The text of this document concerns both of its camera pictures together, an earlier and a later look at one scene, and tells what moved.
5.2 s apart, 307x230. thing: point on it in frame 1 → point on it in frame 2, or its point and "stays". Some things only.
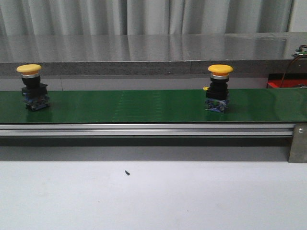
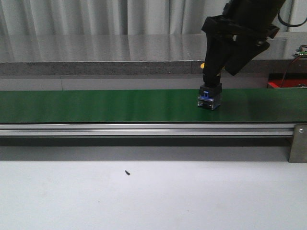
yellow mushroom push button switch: [35, 96] → [210, 95]
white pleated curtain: [61, 17] stays
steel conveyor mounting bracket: [298, 150] stays
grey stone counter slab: [178, 54] stays
